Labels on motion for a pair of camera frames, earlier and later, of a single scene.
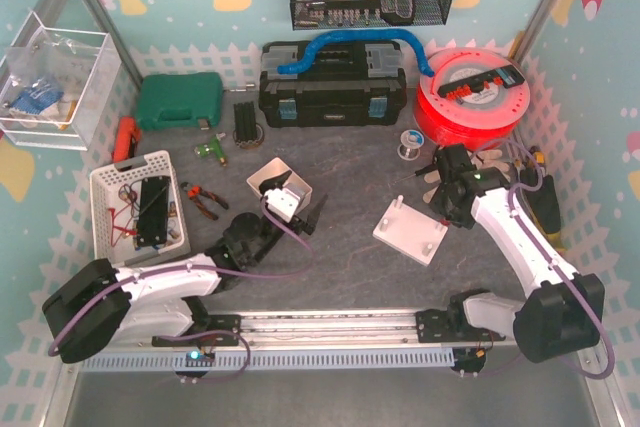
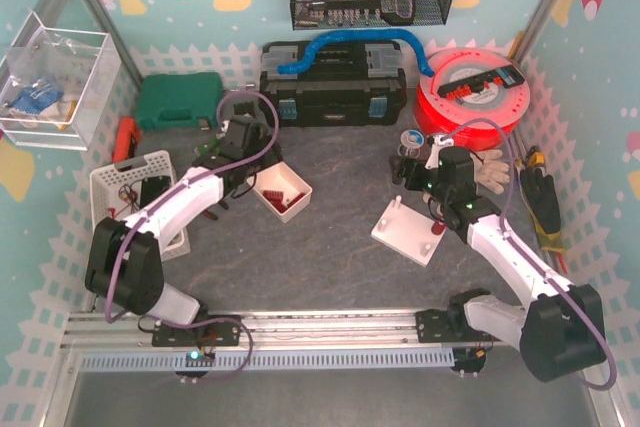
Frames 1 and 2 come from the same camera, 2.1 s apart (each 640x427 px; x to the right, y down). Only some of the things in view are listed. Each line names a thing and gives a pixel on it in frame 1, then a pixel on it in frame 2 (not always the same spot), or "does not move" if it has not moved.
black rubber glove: x=543 y=206 does not move
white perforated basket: x=136 y=210 does not move
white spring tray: x=275 y=168 does not move
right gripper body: x=451 y=167 to x=403 y=172
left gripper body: x=304 y=222 to x=239 y=110
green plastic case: x=176 y=100 does not move
